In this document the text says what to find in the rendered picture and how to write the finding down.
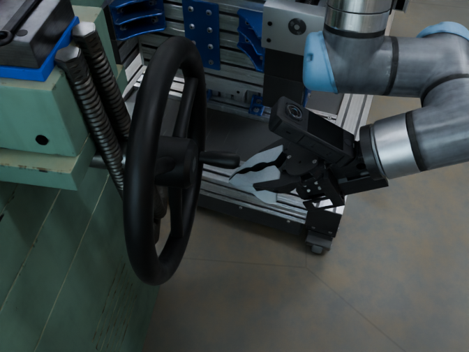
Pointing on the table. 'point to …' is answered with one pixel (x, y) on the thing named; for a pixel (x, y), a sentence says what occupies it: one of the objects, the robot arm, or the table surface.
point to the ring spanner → (15, 22)
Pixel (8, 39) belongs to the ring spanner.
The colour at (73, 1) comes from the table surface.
